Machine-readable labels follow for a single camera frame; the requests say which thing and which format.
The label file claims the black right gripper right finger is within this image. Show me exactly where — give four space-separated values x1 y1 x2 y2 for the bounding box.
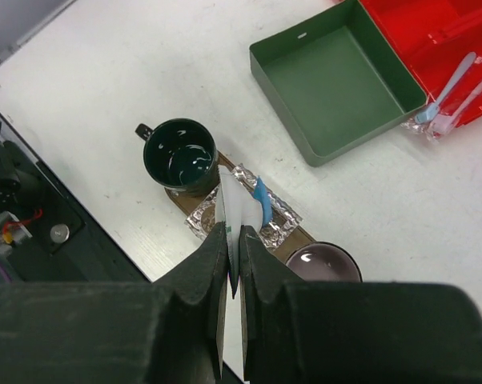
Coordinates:
239 226 482 383

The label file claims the blue toothpaste tube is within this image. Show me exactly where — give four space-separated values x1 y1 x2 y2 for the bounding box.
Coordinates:
252 177 273 226

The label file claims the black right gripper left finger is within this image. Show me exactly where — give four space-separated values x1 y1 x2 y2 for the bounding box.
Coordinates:
0 223 228 383

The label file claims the dark green mug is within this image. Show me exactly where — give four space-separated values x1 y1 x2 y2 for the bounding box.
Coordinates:
135 118 219 197

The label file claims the green metal box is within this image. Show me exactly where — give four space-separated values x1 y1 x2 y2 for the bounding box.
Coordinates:
249 1 427 167

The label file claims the red plastic organizer bin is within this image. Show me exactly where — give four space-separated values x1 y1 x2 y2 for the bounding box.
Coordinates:
363 0 482 114

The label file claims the white toothpaste tube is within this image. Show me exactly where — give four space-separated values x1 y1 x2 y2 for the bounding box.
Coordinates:
215 166 263 297

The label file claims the clear textured glass holder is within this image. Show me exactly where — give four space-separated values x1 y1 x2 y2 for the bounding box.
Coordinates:
186 164 302 251

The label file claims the lilac enamel mug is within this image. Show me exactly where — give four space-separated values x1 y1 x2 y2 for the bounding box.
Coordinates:
285 242 363 282

